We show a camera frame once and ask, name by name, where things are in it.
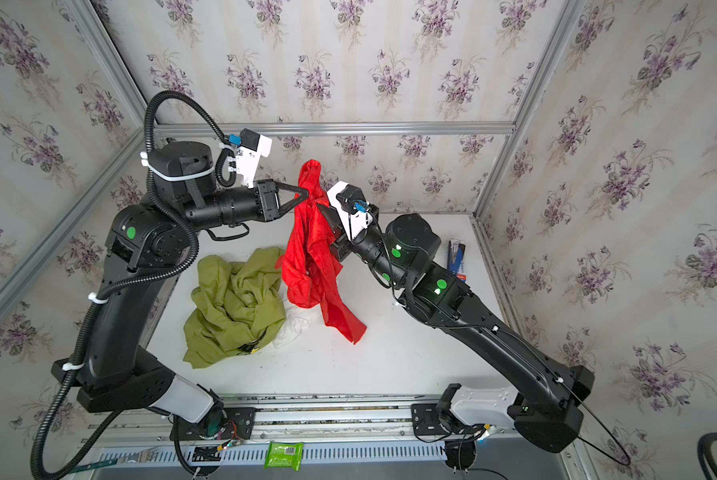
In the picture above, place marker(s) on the olive green cloth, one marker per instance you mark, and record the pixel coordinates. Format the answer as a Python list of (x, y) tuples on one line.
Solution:
[(237, 308)]

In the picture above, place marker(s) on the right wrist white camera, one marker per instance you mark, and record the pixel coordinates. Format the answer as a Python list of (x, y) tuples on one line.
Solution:
[(354, 214)]

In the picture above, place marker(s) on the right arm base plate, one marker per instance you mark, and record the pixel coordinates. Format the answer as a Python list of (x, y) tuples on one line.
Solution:
[(428, 422)]

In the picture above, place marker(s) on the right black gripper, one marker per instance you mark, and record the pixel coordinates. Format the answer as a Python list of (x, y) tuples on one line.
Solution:
[(340, 231)]

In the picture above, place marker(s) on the white cloth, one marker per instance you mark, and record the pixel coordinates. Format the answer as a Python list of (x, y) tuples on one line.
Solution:
[(297, 321)]

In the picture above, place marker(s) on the green wipes packet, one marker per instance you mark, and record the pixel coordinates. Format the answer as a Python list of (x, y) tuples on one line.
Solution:
[(284, 455)]

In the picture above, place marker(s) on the aluminium rail frame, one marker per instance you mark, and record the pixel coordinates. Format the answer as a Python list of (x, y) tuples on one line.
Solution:
[(334, 429)]

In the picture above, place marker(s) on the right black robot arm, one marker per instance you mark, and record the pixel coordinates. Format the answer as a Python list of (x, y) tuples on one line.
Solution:
[(544, 399)]

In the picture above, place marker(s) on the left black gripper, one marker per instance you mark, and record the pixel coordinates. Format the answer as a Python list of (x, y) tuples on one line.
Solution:
[(267, 202)]

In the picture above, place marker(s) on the green circuit board strip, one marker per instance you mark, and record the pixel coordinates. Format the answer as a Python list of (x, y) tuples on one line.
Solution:
[(94, 465)]

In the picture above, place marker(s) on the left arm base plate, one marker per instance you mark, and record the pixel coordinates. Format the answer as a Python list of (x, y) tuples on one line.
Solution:
[(230, 424)]

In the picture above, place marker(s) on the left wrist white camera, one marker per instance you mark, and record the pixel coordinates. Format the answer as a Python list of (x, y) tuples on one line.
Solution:
[(249, 148)]

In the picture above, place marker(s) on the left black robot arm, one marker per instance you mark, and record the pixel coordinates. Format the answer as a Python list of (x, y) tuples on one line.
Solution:
[(149, 243)]

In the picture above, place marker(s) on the wrist white camera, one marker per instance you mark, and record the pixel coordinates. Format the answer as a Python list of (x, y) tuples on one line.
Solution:
[(354, 214), (249, 148)]

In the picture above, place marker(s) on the red cloth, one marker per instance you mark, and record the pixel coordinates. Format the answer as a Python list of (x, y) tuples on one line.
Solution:
[(308, 267)]

